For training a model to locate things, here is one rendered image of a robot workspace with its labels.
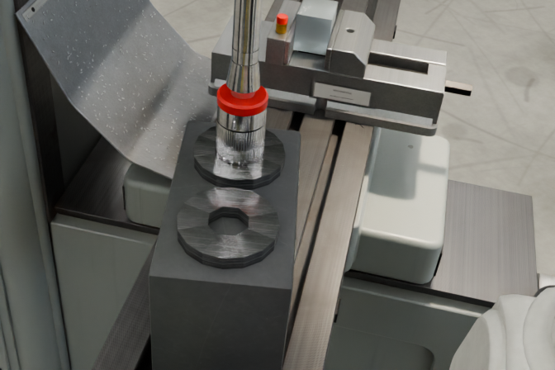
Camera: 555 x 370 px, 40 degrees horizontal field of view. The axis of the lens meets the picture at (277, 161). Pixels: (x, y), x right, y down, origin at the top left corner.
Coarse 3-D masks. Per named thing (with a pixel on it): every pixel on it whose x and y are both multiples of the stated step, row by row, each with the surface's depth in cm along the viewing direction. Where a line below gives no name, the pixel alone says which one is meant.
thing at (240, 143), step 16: (224, 112) 69; (224, 128) 70; (240, 128) 70; (256, 128) 70; (224, 144) 71; (240, 144) 71; (256, 144) 71; (224, 160) 72; (240, 160) 72; (256, 160) 73
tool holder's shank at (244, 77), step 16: (240, 0) 63; (256, 0) 63; (240, 16) 64; (256, 16) 64; (240, 32) 65; (256, 32) 65; (240, 48) 66; (256, 48) 66; (240, 64) 67; (256, 64) 67; (240, 80) 67; (256, 80) 68; (240, 96) 69
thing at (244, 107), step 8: (224, 88) 70; (264, 88) 71; (224, 96) 69; (232, 96) 69; (256, 96) 70; (264, 96) 70; (224, 104) 69; (232, 104) 68; (240, 104) 68; (248, 104) 68; (256, 104) 69; (264, 104) 69; (232, 112) 69; (240, 112) 68; (248, 112) 68; (256, 112) 69
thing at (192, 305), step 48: (192, 144) 76; (288, 144) 78; (192, 192) 71; (240, 192) 69; (288, 192) 72; (192, 240) 64; (240, 240) 65; (288, 240) 67; (192, 288) 63; (240, 288) 63; (288, 288) 63; (192, 336) 67; (240, 336) 67
